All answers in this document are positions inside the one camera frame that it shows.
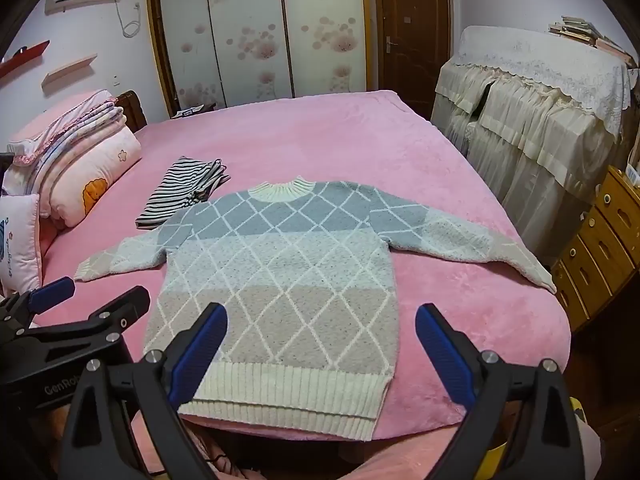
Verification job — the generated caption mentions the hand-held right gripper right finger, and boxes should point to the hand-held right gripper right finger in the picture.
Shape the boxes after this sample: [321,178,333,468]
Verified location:
[415,303,586,480]

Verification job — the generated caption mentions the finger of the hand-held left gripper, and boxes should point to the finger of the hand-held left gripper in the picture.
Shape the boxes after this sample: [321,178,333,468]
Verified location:
[20,286,151,356]
[0,276,76,331]

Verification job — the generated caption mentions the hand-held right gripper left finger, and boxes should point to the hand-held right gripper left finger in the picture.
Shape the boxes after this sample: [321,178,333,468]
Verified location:
[59,302,230,480]

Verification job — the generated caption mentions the blue grey diamond knit sweater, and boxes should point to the blue grey diamond knit sweater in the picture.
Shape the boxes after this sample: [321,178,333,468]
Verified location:
[74,176,557,442]

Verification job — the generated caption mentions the small pink embroidered cushion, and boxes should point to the small pink embroidered cushion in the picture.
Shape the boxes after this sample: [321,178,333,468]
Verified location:
[0,192,43,297]

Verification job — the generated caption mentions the person's pink pants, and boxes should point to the person's pink pants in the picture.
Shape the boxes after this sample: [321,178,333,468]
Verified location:
[45,395,603,480]

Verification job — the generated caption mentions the folded pink cartoon quilt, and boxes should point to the folded pink cartoon quilt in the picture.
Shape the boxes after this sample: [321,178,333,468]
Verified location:
[47,127,143,228]

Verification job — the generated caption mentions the folded striped garment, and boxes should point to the folded striped garment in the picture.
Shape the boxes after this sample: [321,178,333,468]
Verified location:
[135,156,232,231]

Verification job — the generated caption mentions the folded pastel quilt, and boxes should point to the folded pastel quilt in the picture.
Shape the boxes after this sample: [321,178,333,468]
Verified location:
[15,105,127,201]

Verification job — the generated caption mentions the yellow wooden drawer cabinet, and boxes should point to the yellow wooden drawer cabinet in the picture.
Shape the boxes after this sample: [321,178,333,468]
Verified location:
[550,165,640,333]

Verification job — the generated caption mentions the pink plush bed blanket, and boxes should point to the pink plush bed blanket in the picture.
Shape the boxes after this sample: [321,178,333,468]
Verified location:
[30,90,573,443]

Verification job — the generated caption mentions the dark wooden headboard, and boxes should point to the dark wooden headboard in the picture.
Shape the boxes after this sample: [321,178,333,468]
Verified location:
[116,90,148,131]

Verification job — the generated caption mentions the dark wooden nightstand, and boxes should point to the dark wooden nightstand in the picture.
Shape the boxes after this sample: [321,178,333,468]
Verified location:
[172,102,217,118]

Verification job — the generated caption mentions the floral sliding door wardrobe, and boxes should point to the floral sliding door wardrobe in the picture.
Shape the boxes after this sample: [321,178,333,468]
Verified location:
[145,0,381,116]

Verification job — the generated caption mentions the white lace cover cloth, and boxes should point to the white lace cover cloth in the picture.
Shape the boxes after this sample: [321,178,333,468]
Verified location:
[457,25,633,133]

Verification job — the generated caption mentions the brown wooden door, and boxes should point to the brown wooden door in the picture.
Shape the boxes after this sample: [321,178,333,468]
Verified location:
[372,0,453,121]

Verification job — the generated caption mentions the stack of books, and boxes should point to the stack of books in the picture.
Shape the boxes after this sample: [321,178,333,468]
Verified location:
[547,15,638,68]

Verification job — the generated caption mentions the dark upright frame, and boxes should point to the dark upright frame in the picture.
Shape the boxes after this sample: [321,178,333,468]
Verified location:
[0,151,15,196]

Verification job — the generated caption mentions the light wooden wall shelf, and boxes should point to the light wooden wall shelf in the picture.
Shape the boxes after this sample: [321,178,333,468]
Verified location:
[42,54,98,92]

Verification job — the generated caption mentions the red wall shelf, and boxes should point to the red wall shelf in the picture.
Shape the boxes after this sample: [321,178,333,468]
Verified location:
[0,40,51,78]

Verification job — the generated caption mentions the white air conditioner cable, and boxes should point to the white air conditioner cable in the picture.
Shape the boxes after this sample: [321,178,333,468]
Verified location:
[116,2,142,38]

